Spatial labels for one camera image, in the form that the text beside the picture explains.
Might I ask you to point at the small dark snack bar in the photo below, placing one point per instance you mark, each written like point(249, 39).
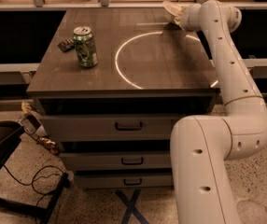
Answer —
point(66, 45)

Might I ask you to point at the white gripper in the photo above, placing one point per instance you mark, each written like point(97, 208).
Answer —
point(186, 18)

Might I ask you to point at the grey drawer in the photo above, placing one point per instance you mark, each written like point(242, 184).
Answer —
point(101, 161)
point(121, 127)
point(123, 181)

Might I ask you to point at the grey drawer cabinet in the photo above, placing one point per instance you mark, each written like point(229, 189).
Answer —
point(146, 65)

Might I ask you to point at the middle grey drawer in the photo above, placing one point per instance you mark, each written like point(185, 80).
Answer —
point(101, 161)

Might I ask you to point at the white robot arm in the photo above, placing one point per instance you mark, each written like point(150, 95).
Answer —
point(199, 145)

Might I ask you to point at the top grey drawer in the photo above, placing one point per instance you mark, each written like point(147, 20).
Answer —
point(121, 127)

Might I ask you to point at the green soda can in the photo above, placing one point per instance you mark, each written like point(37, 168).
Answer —
point(85, 46)

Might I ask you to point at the black chair frame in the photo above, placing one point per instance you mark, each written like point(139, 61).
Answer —
point(10, 137)

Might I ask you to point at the bottom grey drawer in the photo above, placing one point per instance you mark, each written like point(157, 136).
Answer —
point(123, 181)

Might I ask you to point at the crumpled snack bag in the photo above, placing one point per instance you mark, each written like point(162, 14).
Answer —
point(30, 121)

